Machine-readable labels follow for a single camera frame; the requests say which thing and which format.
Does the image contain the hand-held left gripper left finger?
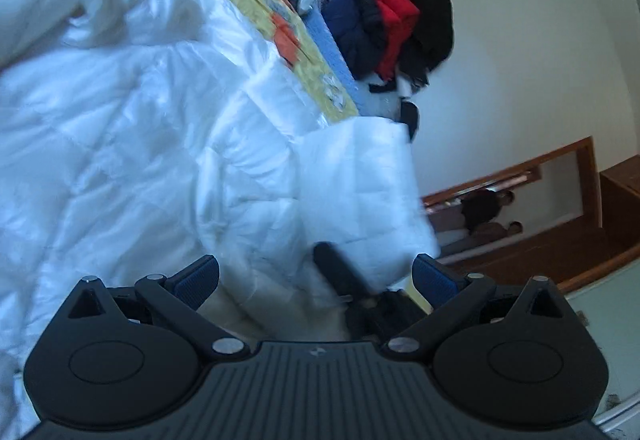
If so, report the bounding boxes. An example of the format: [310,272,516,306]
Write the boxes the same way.
[65,254,251,362]

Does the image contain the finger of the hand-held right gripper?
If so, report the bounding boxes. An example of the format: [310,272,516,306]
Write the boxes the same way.
[314,243,377,302]

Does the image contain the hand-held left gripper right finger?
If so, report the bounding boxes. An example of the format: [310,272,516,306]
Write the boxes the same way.
[379,253,573,363]

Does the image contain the white quilted down duvet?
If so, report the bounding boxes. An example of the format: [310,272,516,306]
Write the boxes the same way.
[0,0,442,361]

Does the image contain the clear plastic bag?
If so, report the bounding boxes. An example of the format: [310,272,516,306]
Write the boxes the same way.
[357,80,416,122]

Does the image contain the brown wooden furniture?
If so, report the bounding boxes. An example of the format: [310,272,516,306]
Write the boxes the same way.
[442,163,640,296]

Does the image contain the light blue knit blanket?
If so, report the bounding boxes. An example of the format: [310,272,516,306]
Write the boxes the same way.
[300,8,359,94]

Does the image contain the navy blue jacket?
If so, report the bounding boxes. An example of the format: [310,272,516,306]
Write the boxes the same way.
[320,0,381,81]

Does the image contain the black puffer jacket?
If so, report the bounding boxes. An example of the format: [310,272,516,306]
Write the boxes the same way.
[345,0,389,71]

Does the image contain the red jacket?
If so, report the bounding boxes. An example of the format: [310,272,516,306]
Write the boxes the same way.
[344,0,421,80]

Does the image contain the pile of jackets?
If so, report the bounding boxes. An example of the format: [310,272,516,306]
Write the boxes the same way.
[372,0,455,87]

